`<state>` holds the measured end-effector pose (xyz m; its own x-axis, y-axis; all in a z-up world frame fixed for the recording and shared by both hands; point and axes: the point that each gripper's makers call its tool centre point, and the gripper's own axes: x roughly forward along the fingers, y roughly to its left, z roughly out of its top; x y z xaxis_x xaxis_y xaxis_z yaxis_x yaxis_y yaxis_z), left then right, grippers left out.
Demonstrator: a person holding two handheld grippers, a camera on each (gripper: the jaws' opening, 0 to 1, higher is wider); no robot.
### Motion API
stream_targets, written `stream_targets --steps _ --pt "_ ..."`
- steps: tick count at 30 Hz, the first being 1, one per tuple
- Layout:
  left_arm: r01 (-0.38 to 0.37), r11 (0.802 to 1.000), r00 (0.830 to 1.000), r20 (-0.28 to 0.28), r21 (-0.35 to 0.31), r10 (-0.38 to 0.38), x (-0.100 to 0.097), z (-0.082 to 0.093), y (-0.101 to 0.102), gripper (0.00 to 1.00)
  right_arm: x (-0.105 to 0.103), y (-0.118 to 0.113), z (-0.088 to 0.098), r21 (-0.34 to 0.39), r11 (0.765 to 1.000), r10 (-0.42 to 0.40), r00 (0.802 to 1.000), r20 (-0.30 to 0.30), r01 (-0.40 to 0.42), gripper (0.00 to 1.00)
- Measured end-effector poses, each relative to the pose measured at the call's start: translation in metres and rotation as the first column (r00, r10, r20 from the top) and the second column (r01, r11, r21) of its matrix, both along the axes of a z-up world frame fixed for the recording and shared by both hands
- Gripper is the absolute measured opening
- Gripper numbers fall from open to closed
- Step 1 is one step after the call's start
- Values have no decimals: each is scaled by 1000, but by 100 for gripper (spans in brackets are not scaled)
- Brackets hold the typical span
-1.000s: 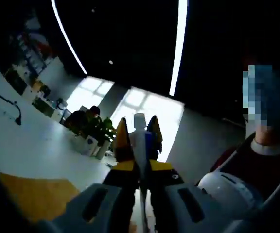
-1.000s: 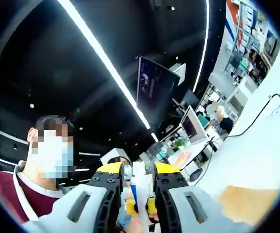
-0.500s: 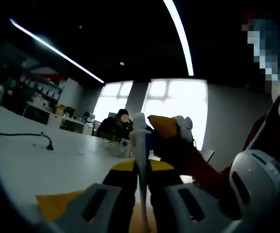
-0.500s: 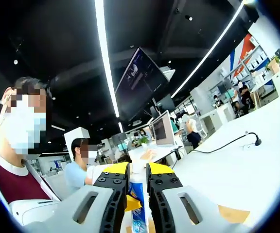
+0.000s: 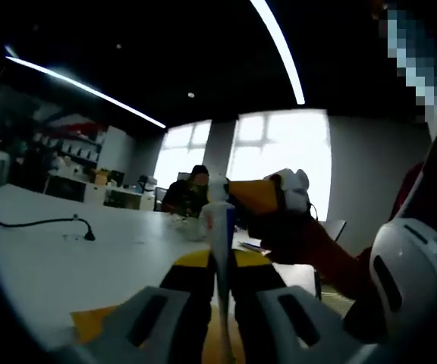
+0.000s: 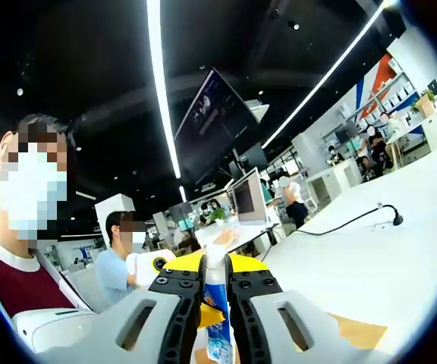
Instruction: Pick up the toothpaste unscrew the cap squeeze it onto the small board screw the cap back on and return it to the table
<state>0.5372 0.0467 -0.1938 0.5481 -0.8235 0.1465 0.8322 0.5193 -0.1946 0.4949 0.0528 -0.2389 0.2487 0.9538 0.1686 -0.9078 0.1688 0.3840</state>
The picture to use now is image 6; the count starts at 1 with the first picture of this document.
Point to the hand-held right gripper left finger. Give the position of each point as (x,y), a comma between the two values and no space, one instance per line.
(127,326)

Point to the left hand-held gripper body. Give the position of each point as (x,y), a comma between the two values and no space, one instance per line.
(142,269)

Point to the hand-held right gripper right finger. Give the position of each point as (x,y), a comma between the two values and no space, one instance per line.
(309,326)

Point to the white blue toothpaste tube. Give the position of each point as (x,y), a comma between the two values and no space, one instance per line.
(214,288)

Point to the small wooden board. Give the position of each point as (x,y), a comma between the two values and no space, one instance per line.
(359,331)

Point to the white toothpaste cap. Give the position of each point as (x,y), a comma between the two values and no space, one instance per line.
(216,256)

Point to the small green desk plant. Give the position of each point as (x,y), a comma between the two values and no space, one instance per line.
(217,215)

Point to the silver laptop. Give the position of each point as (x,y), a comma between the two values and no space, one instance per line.
(249,197)

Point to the small black monitor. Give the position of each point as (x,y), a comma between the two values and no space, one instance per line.
(254,155)

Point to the large dark hanging screen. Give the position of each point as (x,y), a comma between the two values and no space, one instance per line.
(214,113)

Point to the long ceiling light strip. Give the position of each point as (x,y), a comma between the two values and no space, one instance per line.
(328,74)
(163,95)

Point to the shelf with white boxes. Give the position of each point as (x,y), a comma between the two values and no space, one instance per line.
(393,98)

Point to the cardboard box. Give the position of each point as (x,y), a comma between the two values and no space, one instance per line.
(428,106)

